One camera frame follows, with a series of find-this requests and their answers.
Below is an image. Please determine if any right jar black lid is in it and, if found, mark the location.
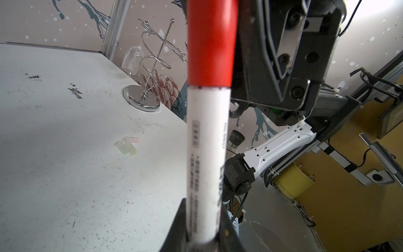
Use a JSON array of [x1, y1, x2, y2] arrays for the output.
[[227, 130, 245, 149]]

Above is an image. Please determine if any chrome spiral glass holder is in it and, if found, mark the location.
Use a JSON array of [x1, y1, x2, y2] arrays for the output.
[[121, 19, 187, 112]]

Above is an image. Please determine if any translucent pen cap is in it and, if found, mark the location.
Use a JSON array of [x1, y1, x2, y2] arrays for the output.
[[125, 142, 137, 155], [115, 140, 129, 155], [123, 136, 139, 143]]

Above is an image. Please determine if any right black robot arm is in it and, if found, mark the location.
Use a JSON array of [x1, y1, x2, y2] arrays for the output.
[[222, 1, 360, 202]]

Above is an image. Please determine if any yellow filament spool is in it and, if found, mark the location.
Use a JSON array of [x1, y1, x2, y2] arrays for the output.
[[274, 163, 315, 200]]

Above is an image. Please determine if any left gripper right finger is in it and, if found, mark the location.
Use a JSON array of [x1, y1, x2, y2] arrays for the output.
[[217, 205, 246, 252]]

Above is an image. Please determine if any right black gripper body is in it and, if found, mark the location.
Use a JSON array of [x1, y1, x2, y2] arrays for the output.
[[232, 1, 346, 111]]

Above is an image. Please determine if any white marker pen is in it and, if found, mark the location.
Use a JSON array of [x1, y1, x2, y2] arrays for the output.
[[186, 86, 230, 250]]

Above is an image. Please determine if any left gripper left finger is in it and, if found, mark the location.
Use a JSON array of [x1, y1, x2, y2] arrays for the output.
[[160, 198, 188, 252]]

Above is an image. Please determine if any red marker cap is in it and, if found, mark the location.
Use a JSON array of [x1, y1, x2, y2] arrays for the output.
[[186, 0, 238, 88]]

